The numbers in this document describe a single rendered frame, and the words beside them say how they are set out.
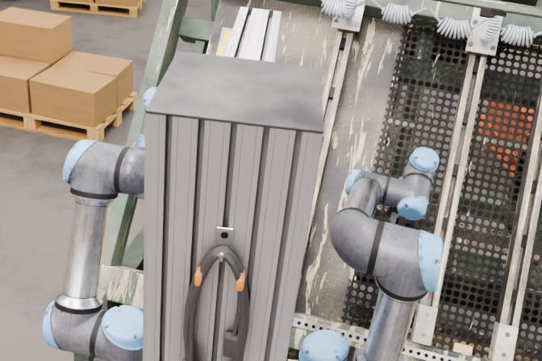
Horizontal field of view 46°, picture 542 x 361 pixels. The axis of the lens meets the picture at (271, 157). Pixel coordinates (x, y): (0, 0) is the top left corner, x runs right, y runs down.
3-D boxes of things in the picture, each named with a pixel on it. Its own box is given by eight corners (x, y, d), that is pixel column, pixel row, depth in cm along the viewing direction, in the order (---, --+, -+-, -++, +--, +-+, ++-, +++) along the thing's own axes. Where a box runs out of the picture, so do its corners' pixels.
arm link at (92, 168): (91, 367, 155) (122, 148, 149) (34, 353, 156) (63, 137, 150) (110, 347, 167) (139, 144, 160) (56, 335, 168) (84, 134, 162)
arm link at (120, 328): (140, 380, 157) (141, 340, 150) (89, 368, 158) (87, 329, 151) (157, 345, 167) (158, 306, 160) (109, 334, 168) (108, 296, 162)
